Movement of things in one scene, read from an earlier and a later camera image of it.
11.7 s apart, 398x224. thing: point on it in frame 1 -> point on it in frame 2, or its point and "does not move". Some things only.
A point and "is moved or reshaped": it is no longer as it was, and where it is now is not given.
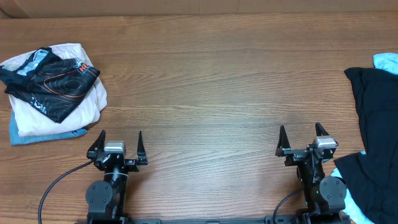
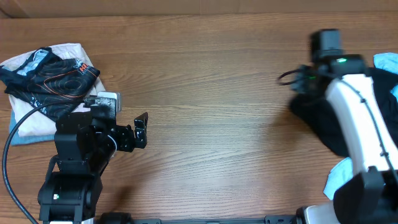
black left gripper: [134, 165] -> [127, 143]
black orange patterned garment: [52, 85] does not move
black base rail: [298, 218] does not move
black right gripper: [296, 155] -> [296, 89]
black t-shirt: [372, 175] is moved or reshaped
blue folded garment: [15, 139] does not move
